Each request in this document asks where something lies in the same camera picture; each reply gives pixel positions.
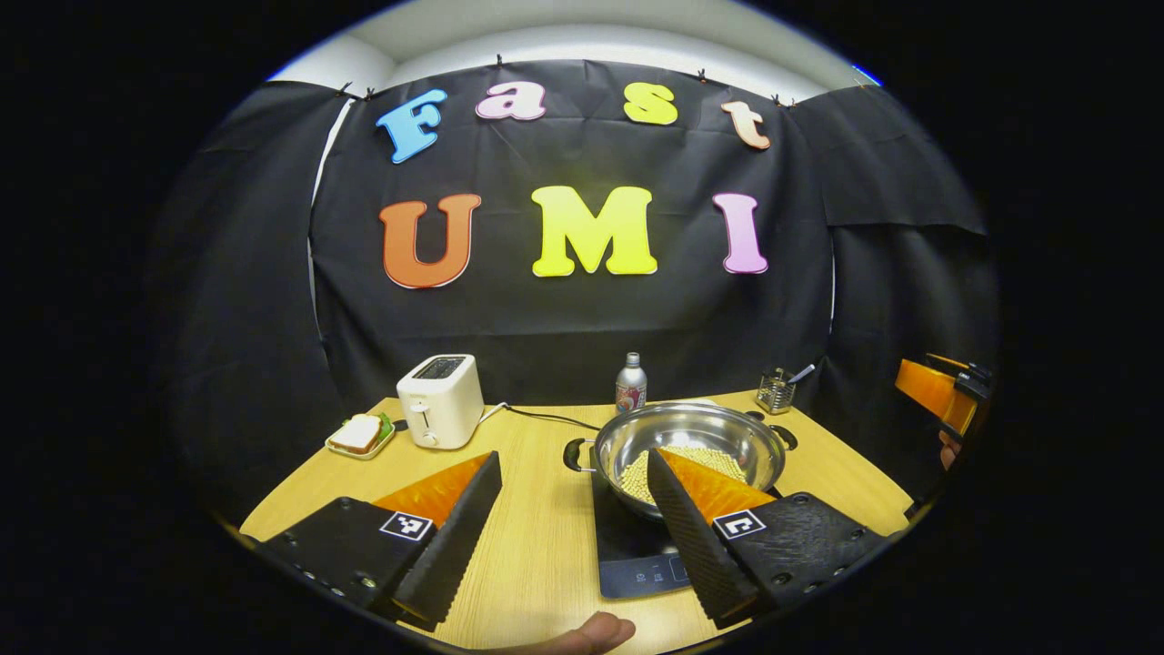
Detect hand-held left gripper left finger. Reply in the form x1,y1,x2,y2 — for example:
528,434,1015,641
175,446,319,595
259,450,504,633

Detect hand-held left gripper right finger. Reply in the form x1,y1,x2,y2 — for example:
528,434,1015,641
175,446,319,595
646,446,890,630

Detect black induction cooktop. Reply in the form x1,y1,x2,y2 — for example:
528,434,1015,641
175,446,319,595
589,446,783,600

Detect stainless steel pot black handles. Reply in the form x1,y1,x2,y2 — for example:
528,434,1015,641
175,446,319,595
562,401,799,521

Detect pile of soybeans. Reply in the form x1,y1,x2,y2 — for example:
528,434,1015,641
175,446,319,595
620,445,748,507

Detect white rectangular sandwich tray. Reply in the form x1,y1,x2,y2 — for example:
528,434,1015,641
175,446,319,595
326,417,398,461

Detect white toaster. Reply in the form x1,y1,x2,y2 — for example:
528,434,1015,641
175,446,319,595
396,354,486,450

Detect sandwich with lettuce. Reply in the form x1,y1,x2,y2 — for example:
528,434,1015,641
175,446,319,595
329,413,394,455

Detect silver bottle with colourful label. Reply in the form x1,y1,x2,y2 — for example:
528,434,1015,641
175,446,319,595
615,352,648,416

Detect black backdrop cloth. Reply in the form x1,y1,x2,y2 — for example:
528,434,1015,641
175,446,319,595
150,59,1001,529

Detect wire mesh utensil holder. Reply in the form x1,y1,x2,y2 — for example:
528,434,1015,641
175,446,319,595
757,368,797,416

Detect black power cable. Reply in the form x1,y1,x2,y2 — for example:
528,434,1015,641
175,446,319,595
505,405,603,432

